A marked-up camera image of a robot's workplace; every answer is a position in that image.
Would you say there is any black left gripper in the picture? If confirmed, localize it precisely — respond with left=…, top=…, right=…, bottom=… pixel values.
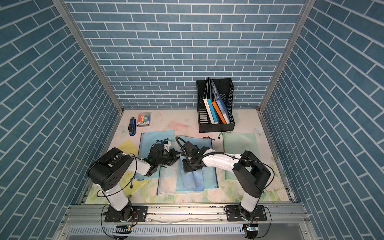
left=155, top=149, right=184, bottom=167

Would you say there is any light blue cleaning cloth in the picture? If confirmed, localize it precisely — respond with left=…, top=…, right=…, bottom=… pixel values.
left=181, top=170, right=205, bottom=192

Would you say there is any light blue document bag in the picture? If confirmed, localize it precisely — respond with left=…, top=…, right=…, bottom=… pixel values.
left=176, top=136, right=219, bottom=194

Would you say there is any green mesh document bag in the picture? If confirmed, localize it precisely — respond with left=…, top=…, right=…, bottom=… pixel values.
left=220, top=131, right=261, bottom=181

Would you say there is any clear grey document bag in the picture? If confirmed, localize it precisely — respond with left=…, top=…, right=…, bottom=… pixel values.
left=157, top=163, right=178, bottom=196

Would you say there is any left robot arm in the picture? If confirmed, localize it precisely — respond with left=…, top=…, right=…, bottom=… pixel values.
left=87, top=142, right=181, bottom=212

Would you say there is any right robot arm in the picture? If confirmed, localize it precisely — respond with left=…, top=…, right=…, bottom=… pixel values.
left=179, top=142, right=271, bottom=214

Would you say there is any blue mesh document bag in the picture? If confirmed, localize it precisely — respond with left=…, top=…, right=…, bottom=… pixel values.
left=135, top=130, right=175, bottom=181

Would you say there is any yellow mesh document bag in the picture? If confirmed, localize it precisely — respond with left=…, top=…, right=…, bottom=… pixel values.
left=115, top=140, right=152, bottom=202

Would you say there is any teal book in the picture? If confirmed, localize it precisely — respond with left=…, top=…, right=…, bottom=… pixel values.
left=208, top=99, right=220, bottom=124

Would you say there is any orange book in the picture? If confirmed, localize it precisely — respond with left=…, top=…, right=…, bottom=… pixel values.
left=212, top=101, right=227, bottom=124

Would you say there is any box of coloured markers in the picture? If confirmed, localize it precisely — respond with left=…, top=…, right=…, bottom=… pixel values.
left=137, top=112, right=152, bottom=127

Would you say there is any blue black stapler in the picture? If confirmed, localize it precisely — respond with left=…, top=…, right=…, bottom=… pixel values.
left=128, top=117, right=137, bottom=137

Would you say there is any white book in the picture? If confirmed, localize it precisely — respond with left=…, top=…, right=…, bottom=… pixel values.
left=203, top=99, right=215, bottom=125

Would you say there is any blue folder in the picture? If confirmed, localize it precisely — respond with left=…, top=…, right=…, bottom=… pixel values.
left=211, top=80, right=231, bottom=124

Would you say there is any black mesh file holder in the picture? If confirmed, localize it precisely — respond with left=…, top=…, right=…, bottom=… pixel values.
left=197, top=79, right=235, bottom=133

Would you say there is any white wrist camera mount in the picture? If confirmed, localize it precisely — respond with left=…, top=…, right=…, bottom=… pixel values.
left=163, top=141, right=172, bottom=152

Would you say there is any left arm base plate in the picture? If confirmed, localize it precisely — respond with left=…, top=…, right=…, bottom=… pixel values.
left=103, top=206, right=148, bottom=224

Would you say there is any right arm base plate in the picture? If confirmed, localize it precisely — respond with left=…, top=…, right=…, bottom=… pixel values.
left=224, top=205, right=267, bottom=222

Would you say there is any aluminium front rail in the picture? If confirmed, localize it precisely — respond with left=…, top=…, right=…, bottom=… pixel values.
left=54, top=203, right=317, bottom=240

